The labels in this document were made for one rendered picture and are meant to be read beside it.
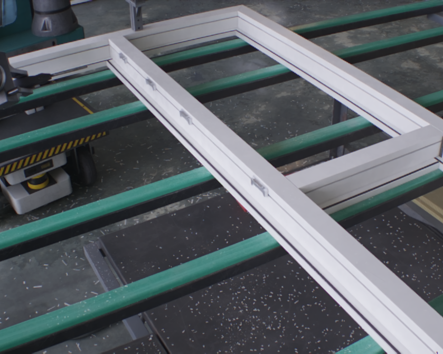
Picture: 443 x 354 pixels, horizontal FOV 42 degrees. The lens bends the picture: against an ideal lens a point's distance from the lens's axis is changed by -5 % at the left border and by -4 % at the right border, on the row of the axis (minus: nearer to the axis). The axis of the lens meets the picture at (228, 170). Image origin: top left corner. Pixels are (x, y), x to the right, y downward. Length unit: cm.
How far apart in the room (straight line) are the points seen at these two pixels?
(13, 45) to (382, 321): 185
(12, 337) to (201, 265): 33
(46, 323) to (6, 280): 141
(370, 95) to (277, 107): 187
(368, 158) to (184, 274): 42
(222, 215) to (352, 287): 68
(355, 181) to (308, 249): 20
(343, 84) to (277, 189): 52
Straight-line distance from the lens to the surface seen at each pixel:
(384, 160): 119
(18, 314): 223
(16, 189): 260
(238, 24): 190
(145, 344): 127
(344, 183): 114
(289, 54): 169
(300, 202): 104
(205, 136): 125
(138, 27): 176
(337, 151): 184
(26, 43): 241
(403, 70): 386
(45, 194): 258
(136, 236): 152
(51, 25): 242
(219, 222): 154
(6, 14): 138
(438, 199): 161
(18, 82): 155
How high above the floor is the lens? 156
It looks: 34 degrees down
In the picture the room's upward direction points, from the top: 1 degrees counter-clockwise
